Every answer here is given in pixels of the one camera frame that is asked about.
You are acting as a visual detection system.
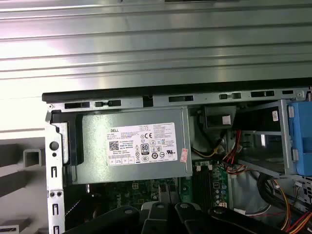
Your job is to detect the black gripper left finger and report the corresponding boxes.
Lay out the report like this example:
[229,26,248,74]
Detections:
[64,202,170,234]

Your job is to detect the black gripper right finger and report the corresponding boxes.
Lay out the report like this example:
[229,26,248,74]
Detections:
[175,201,288,234]

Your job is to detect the black RAM slot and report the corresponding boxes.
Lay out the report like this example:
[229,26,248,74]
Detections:
[194,165,203,208]
[203,165,213,208]

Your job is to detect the green motherboard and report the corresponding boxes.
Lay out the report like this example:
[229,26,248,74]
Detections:
[85,159,231,213]

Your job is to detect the grey power supply unit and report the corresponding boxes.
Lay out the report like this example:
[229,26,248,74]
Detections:
[72,107,194,184]

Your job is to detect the black open PC case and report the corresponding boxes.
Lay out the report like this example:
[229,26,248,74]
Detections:
[41,84,312,234]

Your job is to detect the grey parts rack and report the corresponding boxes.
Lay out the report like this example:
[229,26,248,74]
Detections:
[0,137,47,234]

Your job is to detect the grey optical drive cage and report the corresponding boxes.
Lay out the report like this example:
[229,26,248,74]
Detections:
[234,98,300,175]

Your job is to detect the blue drive latch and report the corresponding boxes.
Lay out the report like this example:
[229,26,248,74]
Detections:
[287,101,312,176]

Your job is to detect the yellow wire bundle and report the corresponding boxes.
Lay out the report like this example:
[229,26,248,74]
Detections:
[191,140,226,160]

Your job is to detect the orange wire bundle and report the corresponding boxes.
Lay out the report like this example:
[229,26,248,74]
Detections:
[221,130,312,234]

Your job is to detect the black wire bundle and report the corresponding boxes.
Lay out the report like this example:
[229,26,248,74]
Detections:
[257,172,293,220]

